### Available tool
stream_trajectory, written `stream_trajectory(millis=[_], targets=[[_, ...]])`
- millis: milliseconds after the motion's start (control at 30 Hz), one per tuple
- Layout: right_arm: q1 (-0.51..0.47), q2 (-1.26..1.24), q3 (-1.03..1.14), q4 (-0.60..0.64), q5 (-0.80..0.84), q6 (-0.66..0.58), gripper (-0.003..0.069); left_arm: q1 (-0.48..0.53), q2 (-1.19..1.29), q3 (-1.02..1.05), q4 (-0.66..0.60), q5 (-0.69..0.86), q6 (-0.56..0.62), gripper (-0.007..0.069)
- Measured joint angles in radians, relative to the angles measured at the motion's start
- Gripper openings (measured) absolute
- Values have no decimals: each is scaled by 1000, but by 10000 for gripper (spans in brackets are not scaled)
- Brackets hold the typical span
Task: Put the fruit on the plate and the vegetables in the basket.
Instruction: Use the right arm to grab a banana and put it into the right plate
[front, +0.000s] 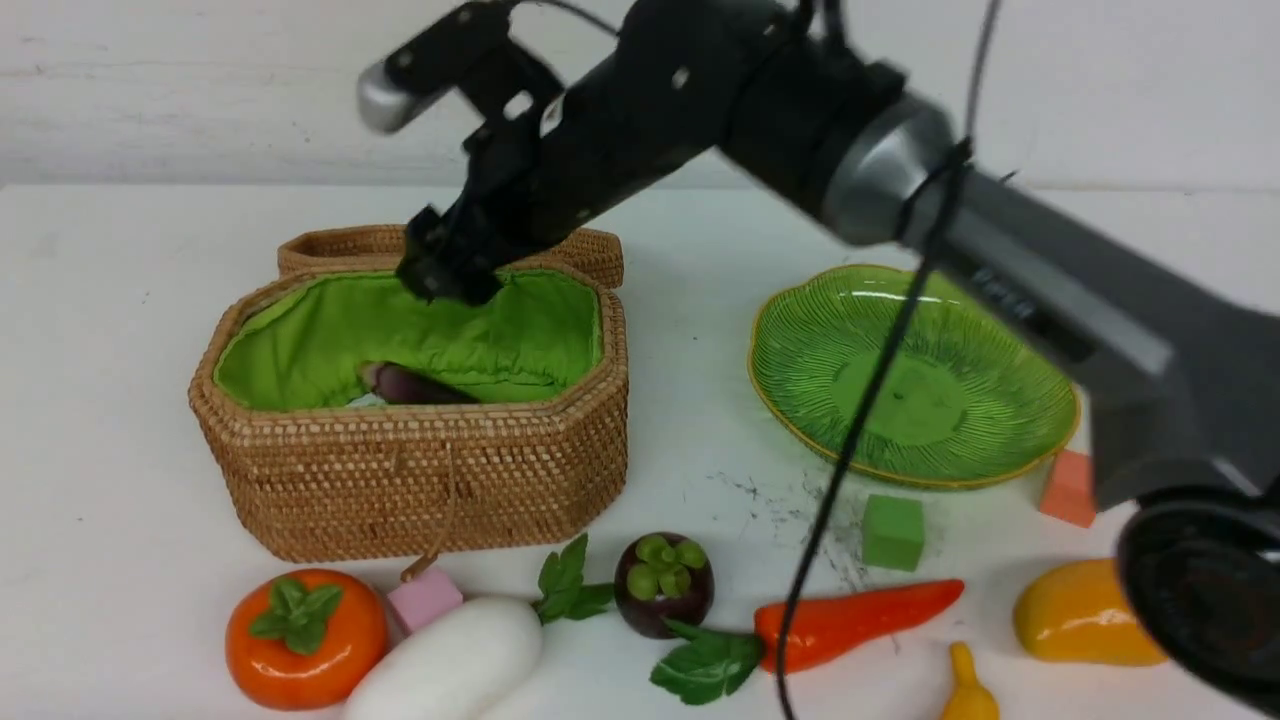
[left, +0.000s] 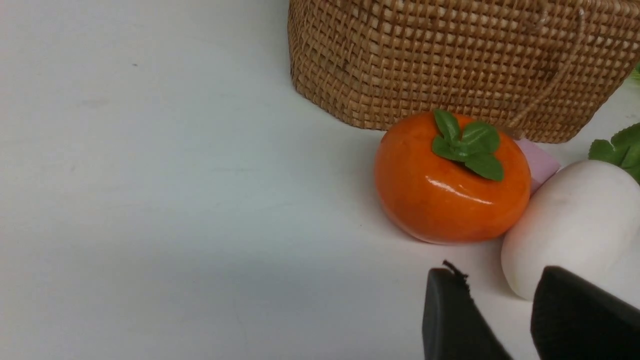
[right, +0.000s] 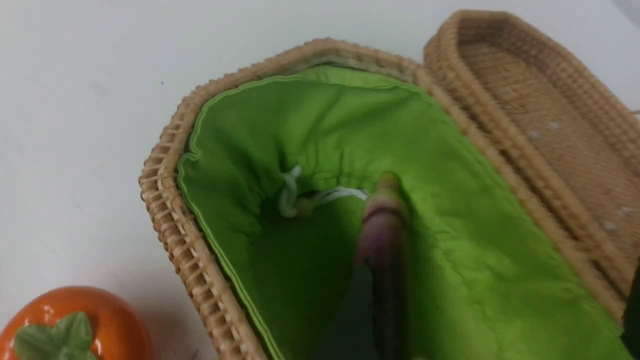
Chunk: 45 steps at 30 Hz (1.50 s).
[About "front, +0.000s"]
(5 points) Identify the green glass leaf plate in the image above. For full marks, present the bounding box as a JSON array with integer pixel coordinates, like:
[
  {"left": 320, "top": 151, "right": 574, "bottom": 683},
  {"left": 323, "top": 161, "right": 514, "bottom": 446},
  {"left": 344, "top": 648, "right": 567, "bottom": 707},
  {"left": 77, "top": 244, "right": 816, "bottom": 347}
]
[{"left": 748, "top": 264, "right": 1082, "bottom": 489}]

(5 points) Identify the yellow toy mango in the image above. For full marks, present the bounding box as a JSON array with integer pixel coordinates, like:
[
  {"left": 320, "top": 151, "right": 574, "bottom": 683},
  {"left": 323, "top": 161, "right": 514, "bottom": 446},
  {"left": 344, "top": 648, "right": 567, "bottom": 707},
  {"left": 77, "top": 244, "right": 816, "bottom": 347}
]
[{"left": 1012, "top": 559, "right": 1169, "bottom": 667}]

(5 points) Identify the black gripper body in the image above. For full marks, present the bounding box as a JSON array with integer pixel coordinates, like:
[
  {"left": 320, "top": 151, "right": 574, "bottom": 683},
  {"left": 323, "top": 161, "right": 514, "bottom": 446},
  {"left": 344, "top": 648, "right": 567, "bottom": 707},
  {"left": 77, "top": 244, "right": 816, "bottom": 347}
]
[{"left": 397, "top": 111, "right": 561, "bottom": 307}]

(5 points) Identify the wicker basket lid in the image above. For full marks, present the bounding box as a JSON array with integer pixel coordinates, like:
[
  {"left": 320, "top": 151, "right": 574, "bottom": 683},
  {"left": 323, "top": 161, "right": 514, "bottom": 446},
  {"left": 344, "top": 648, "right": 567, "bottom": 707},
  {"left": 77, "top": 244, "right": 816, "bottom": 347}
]
[{"left": 276, "top": 224, "right": 625, "bottom": 290}]

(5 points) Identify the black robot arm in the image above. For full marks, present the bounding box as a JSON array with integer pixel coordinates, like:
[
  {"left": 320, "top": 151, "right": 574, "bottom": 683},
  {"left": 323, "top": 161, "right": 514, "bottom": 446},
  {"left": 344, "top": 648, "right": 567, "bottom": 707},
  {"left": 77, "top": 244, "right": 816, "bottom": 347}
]
[{"left": 357, "top": 1, "right": 1279, "bottom": 717}]

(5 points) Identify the green foam cube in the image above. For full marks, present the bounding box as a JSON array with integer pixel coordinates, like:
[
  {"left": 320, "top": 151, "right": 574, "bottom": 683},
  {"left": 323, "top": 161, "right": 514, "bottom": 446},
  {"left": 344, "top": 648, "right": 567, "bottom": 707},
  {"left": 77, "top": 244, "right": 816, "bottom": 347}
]
[{"left": 861, "top": 495, "right": 925, "bottom": 571}]

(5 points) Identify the woven wicker basket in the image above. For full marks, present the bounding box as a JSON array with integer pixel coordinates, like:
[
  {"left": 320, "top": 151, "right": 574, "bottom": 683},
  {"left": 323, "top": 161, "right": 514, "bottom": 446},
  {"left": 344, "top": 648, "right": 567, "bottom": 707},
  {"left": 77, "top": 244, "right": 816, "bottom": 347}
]
[{"left": 188, "top": 263, "right": 628, "bottom": 564}]

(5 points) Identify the yellow toy banana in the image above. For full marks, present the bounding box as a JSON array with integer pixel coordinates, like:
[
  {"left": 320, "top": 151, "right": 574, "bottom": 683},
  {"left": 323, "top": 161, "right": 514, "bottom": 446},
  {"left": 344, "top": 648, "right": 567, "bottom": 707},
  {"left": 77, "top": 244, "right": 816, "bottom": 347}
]
[{"left": 940, "top": 642, "right": 1001, "bottom": 720}]

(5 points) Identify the white toy radish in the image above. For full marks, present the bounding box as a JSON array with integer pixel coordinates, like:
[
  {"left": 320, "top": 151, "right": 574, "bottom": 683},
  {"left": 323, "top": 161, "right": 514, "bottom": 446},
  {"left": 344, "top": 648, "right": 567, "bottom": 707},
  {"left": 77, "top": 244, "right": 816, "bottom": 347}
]
[{"left": 342, "top": 534, "right": 588, "bottom": 719}]

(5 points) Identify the orange toy persimmon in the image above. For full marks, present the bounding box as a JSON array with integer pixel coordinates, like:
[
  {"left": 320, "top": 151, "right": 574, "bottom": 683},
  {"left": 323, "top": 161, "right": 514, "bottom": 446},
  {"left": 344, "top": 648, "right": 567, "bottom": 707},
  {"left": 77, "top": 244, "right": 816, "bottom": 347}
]
[{"left": 224, "top": 568, "right": 390, "bottom": 711}]

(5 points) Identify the orange foam cube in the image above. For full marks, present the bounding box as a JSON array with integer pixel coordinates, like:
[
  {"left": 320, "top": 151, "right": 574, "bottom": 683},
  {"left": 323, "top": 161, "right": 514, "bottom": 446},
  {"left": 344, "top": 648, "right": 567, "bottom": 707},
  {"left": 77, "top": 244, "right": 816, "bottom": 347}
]
[{"left": 1038, "top": 450, "right": 1097, "bottom": 528}]

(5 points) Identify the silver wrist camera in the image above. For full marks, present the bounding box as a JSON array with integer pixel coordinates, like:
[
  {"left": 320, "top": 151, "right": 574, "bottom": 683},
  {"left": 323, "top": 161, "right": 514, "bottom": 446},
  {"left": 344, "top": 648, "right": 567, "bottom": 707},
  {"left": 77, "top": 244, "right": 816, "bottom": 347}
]
[{"left": 357, "top": 3, "right": 561, "bottom": 135}]

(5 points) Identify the pink foam cube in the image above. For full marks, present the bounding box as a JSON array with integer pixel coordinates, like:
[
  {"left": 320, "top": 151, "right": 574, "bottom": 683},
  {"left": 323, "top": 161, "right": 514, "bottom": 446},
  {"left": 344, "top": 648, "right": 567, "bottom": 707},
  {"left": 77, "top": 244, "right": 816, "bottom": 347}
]
[{"left": 387, "top": 566, "right": 465, "bottom": 635}]

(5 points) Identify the purple toy eggplant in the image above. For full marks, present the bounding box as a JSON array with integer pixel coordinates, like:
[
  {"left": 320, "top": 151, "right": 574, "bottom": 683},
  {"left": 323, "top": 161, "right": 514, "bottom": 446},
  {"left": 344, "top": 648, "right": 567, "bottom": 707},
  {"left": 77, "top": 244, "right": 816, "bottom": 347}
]
[{"left": 358, "top": 363, "right": 480, "bottom": 406}]

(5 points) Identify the red toy carrot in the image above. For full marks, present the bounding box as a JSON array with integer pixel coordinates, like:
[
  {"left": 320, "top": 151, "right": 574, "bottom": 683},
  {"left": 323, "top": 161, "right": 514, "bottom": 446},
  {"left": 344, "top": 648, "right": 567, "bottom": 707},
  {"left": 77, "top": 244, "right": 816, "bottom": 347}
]
[{"left": 649, "top": 579, "right": 966, "bottom": 706}]

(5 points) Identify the purple toy mangosteen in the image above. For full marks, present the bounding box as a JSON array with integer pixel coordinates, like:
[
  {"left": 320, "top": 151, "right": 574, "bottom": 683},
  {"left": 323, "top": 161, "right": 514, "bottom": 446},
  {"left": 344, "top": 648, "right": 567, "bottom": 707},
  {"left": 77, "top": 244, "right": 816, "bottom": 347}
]
[{"left": 613, "top": 532, "right": 716, "bottom": 639}]

